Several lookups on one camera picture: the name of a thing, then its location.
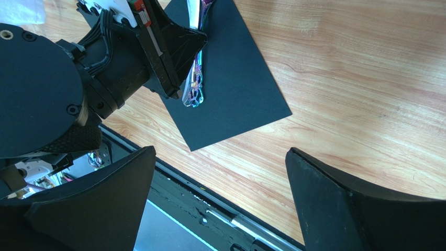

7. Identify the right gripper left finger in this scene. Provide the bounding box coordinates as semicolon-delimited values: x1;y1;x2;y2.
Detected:
1;146;156;250

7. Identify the silver knife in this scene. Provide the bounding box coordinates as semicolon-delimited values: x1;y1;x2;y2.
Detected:
186;0;200;30

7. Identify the black paper napkin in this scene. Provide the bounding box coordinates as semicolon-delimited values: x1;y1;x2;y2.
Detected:
163;1;291;151

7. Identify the white towel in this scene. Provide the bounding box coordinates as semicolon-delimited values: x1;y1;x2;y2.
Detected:
1;0;46;26

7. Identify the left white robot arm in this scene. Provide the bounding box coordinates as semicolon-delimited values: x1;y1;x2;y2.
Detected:
1;1;207;198

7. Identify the iridescent fork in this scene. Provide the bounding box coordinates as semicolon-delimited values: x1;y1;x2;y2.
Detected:
182;0;215;108

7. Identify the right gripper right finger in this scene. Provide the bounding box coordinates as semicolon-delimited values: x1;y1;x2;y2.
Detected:
285;147;445;250

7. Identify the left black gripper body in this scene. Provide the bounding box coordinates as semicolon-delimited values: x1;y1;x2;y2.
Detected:
57;1;182;119

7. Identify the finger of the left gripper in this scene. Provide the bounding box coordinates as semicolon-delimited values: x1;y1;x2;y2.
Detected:
148;1;207;99

